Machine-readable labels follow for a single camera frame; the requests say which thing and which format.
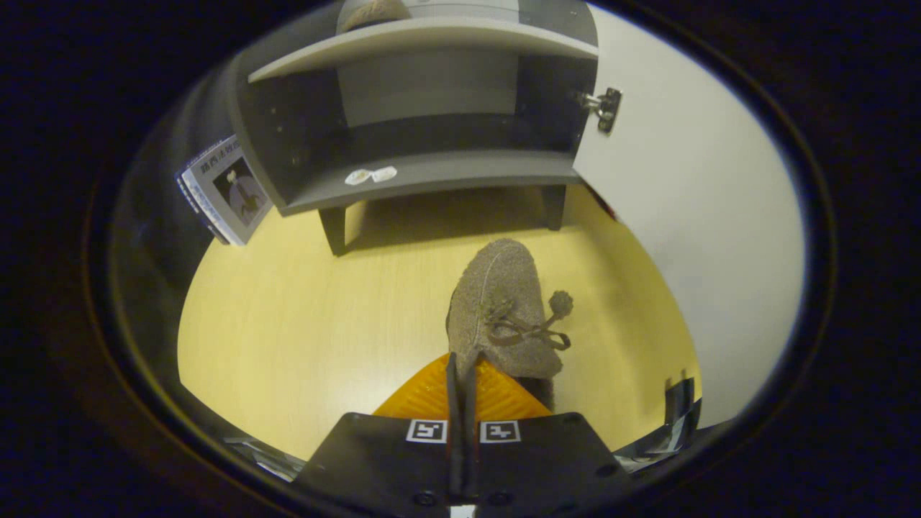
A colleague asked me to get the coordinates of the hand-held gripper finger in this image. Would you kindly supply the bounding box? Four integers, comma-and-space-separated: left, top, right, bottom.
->
294, 351, 463, 518
463, 353, 635, 518

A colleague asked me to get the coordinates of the white shoe cabinet door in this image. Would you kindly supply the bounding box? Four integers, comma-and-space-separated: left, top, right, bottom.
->
572, 4, 807, 429

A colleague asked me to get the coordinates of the metal door hinge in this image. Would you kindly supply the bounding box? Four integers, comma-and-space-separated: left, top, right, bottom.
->
576, 86, 623, 135

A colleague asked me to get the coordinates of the stack of white books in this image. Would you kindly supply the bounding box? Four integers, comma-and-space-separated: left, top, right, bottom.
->
175, 135, 274, 247

